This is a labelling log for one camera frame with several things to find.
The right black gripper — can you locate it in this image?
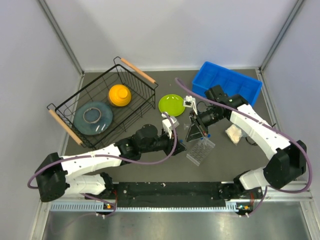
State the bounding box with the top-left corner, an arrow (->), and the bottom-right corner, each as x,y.
185,106 -> 225,143

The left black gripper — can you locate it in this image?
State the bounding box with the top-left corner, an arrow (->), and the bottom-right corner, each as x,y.
140,127 -> 187,157

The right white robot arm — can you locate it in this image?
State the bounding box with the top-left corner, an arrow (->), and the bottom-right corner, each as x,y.
183,85 -> 307,198

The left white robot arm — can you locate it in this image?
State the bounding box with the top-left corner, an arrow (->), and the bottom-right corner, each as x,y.
33,124 -> 186,203

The glass thistle funnel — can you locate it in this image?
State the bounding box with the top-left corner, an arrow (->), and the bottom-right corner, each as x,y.
183,123 -> 191,131

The clear test tube rack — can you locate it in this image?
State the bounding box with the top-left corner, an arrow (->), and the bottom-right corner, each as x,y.
186,137 -> 216,166

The green plastic plate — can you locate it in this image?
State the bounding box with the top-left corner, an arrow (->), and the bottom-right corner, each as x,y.
158,94 -> 185,117

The beige sponge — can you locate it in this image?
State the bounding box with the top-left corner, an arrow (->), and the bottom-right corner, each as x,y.
225,124 -> 243,145

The blue plastic bin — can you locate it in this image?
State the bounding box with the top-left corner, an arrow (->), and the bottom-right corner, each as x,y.
192,61 -> 263,106

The orange ribbed bowl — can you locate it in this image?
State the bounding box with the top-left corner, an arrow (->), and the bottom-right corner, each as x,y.
108,84 -> 132,107

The blue ceramic plate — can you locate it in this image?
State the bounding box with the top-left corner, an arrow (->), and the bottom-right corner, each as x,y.
73,101 -> 113,136

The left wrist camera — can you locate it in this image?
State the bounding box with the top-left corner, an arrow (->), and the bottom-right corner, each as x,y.
161,113 -> 179,138

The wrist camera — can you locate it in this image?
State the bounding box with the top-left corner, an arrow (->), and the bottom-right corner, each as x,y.
161,113 -> 179,138
183,95 -> 196,108

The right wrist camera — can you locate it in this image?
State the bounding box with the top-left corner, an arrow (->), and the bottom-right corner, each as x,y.
183,95 -> 196,108

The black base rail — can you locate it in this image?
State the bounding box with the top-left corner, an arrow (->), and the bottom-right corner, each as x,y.
49,181 -> 253,213

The black wire basket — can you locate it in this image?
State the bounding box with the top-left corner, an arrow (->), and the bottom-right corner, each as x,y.
47,56 -> 158,149

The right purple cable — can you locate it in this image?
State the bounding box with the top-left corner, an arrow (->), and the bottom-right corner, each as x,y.
174,77 -> 313,194

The purple cable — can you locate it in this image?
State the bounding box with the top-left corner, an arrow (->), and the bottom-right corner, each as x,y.
174,77 -> 313,194
27,111 -> 178,190

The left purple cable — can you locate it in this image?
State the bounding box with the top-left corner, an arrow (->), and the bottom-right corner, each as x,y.
27,111 -> 178,190

